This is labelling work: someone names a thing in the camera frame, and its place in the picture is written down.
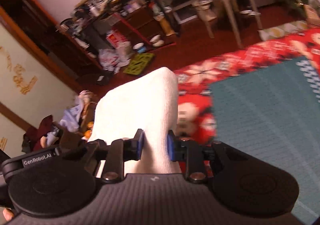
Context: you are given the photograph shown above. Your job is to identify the white knit v-neck sweater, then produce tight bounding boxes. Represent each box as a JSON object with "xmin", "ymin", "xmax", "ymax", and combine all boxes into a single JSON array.
[{"xmin": 89, "ymin": 67, "xmax": 181, "ymax": 174}]

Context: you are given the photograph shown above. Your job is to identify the person left hand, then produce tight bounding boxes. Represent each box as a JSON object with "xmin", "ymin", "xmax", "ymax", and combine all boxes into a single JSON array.
[{"xmin": 3, "ymin": 208, "xmax": 15, "ymax": 222}]

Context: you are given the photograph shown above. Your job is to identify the red patterned christmas blanket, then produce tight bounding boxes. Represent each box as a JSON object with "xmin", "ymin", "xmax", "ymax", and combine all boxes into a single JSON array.
[{"xmin": 173, "ymin": 28, "xmax": 320, "ymax": 178}]

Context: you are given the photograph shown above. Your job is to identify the green perforated floor mat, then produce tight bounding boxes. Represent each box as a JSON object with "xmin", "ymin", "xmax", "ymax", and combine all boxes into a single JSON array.
[{"xmin": 123, "ymin": 53, "xmax": 154, "ymax": 76}]

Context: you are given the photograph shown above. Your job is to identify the white plastic bag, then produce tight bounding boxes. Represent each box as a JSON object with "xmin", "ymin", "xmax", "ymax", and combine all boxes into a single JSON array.
[{"xmin": 98, "ymin": 49, "xmax": 131, "ymax": 74}]

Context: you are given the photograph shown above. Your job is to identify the blue white ceramic bowl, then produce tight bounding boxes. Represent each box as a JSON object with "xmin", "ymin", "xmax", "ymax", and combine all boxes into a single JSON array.
[{"xmin": 132, "ymin": 42, "xmax": 146, "ymax": 54}]

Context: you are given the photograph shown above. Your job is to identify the green cutting mat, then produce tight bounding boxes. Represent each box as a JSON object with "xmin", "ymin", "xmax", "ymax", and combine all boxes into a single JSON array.
[{"xmin": 209, "ymin": 57, "xmax": 320, "ymax": 224}]

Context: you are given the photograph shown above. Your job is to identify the brown wooden drawer cabinet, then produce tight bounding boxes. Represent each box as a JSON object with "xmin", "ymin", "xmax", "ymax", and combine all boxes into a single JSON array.
[{"xmin": 113, "ymin": 5, "xmax": 173, "ymax": 46}]

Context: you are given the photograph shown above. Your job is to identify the red handled broom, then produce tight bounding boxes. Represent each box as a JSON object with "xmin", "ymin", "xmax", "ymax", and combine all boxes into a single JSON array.
[{"xmin": 113, "ymin": 12, "xmax": 177, "ymax": 52}]

